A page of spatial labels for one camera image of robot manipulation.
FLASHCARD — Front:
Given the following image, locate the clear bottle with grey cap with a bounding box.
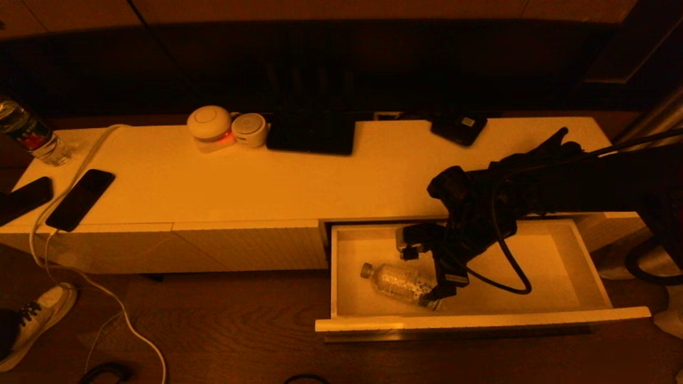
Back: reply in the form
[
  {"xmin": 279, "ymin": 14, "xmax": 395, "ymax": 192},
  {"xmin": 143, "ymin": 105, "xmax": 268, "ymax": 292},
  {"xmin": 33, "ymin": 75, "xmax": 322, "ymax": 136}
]
[{"xmin": 360, "ymin": 262, "xmax": 444, "ymax": 311}]

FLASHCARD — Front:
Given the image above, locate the white ribbed drawer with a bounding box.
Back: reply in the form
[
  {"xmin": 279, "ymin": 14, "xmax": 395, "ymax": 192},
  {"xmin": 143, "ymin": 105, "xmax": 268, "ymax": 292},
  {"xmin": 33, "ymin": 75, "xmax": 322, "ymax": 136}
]
[{"xmin": 314, "ymin": 218, "xmax": 652, "ymax": 334}]

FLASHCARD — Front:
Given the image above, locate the black umbrella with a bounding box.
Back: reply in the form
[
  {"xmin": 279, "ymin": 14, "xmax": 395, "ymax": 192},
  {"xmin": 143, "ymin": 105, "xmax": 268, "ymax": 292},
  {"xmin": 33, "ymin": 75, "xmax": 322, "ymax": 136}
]
[{"xmin": 480, "ymin": 127, "xmax": 612, "ymax": 185}]

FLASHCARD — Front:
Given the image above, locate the long white low cabinet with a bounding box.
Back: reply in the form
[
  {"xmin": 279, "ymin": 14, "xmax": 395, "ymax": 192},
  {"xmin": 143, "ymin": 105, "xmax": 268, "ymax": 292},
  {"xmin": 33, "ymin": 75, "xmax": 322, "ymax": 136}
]
[{"xmin": 0, "ymin": 116, "xmax": 649, "ymax": 275}]

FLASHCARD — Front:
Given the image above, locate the small black adapter box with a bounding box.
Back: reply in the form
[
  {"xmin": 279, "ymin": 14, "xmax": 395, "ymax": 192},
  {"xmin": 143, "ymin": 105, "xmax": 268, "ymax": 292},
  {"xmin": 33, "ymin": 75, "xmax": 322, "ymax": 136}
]
[{"xmin": 430, "ymin": 111, "xmax": 488, "ymax": 147}]

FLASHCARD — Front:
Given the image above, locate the white ribbed cabinet door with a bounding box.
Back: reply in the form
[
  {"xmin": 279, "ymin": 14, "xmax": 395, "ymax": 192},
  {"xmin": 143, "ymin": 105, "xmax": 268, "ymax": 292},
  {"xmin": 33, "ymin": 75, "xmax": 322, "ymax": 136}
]
[
  {"xmin": 172, "ymin": 219, "xmax": 329, "ymax": 270},
  {"xmin": 0, "ymin": 223, "xmax": 230, "ymax": 275}
]

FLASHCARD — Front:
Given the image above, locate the flat black set-top box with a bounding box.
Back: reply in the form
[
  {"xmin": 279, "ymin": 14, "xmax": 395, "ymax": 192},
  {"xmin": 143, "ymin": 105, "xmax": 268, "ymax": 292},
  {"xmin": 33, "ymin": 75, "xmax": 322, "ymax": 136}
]
[{"xmin": 265, "ymin": 108, "xmax": 356, "ymax": 156}]

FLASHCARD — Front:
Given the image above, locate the small white round speaker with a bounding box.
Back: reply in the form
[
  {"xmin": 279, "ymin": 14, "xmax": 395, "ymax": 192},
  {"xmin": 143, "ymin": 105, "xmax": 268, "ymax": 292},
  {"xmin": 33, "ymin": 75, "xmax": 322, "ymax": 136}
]
[{"xmin": 231, "ymin": 112, "xmax": 268, "ymax": 148}]

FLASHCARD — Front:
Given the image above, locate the large white round device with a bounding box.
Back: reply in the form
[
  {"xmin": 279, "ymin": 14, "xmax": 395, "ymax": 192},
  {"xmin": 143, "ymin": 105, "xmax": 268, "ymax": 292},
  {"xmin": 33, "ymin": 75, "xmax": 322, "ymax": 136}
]
[{"xmin": 186, "ymin": 105, "xmax": 237, "ymax": 154}]

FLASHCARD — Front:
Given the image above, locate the pale pleated curtain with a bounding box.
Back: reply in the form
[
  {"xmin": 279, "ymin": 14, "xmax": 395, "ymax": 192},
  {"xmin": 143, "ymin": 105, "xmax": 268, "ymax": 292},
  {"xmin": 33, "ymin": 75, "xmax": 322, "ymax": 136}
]
[{"xmin": 597, "ymin": 85, "xmax": 683, "ymax": 339}]

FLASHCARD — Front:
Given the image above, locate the black smartphone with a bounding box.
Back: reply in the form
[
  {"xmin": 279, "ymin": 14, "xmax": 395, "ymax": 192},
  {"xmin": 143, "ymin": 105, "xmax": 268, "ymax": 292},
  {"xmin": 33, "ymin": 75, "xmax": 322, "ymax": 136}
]
[
  {"xmin": 0, "ymin": 176, "xmax": 54, "ymax": 227},
  {"xmin": 45, "ymin": 168, "xmax": 117, "ymax": 232}
]

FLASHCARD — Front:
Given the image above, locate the white sneaker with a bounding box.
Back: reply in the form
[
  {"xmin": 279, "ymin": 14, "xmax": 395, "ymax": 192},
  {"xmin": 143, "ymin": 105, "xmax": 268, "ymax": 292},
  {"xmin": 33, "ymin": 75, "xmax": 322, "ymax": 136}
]
[{"xmin": 0, "ymin": 283, "xmax": 78, "ymax": 373}]

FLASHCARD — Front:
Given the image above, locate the labelled plastic water bottle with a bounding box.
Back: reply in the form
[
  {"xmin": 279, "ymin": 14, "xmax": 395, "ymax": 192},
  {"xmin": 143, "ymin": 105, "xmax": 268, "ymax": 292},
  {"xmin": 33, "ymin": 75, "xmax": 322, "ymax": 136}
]
[{"xmin": 0, "ymin": 96, "xmax": 76, "ymax": 167}]

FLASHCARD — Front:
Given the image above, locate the dark trouser leg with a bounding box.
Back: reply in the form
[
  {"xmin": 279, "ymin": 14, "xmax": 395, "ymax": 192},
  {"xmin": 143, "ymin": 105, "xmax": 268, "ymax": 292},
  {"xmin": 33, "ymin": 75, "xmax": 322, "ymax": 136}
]
[{"xmin": 0, "ymin": 308, "xmax": 22, "ymax": 363}]

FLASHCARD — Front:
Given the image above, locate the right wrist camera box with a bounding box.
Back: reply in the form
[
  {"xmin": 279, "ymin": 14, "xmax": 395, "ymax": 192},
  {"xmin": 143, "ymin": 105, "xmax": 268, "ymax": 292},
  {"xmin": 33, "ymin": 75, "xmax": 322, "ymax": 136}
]
[{"xmin": 395, "ymin": 226, "xmax": 422, "ymax": 252}]

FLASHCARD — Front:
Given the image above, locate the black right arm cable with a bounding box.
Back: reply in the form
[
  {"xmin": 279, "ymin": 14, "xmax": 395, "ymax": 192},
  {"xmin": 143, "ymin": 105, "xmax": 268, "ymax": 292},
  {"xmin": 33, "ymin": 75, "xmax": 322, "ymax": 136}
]
[{"xmin": 459, "ymin": 131, "xmax": 683, "ymax": 295}]

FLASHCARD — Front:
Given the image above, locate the black base cable with plug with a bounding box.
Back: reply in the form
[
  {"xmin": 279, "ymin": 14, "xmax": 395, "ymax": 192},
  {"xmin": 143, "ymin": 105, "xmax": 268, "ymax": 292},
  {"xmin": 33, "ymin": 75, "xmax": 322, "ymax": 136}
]
[{"xmin": 283, "ymin": 373, "xmax": 332, "ymax": 384}]

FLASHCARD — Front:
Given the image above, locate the thin white cable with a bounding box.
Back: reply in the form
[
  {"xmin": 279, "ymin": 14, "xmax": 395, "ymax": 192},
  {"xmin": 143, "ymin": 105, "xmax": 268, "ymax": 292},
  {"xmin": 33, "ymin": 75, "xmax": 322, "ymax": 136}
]
[{"xmin": 45, "ymin": 231, "xmax": 128, "ymax": 375}]

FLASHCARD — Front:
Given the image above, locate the coiled black cable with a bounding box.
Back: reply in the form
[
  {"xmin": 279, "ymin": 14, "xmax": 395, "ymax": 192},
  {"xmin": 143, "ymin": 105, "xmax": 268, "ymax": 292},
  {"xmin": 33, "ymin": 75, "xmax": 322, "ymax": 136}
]
[{"xmin": 78, "ymin": 361, "xmax": 132, "ymax": 384}]

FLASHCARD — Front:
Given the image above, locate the thin black wall cable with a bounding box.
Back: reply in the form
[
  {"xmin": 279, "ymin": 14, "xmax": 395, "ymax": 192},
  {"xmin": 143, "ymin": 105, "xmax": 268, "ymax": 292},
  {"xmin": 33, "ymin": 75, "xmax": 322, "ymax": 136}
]
[{"xmin": 125, "ymin": 0, "xmax": 183, "ymax": 71}]

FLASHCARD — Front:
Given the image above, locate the thick white charging cable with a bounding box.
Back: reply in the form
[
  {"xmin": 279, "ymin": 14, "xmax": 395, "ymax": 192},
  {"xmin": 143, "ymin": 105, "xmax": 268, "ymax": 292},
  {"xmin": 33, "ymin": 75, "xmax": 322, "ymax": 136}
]
[{"xmin": 29, "ymin": 123, "xmax": 168, "ymax": 384}]

